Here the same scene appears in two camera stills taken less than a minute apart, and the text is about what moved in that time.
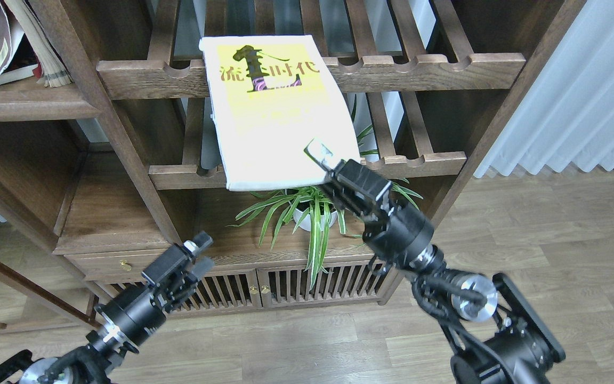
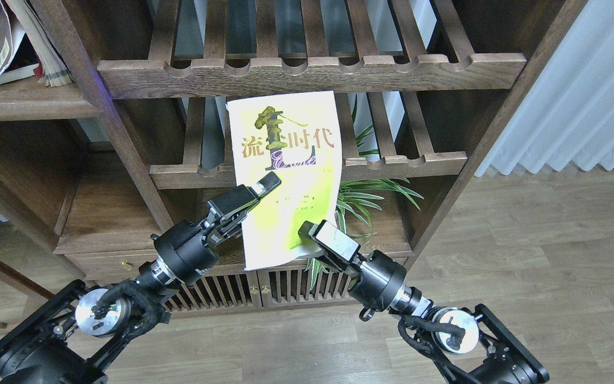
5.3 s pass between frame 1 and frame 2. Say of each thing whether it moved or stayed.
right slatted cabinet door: stayed
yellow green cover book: moved
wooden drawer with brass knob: stayed
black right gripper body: moved
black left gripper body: moved
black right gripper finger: moved
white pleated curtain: stayed
